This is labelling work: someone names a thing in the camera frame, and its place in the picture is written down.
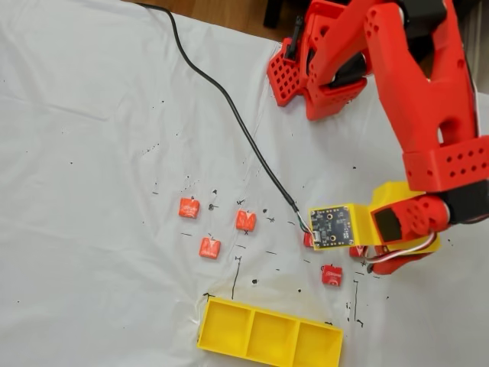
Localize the orange starburst candy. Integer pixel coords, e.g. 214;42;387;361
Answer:
178;196;201;219
199;236;222;260
235;209;257;232

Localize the yellow three-compartment box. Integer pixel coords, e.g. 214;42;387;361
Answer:
196;297;344;367

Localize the black table clamp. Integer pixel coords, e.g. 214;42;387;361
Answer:
285;15;305;62

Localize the white plastic table cover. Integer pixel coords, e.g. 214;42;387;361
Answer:
0;0;489;367

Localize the black USB cable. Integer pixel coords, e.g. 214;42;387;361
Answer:
131;0;318;240

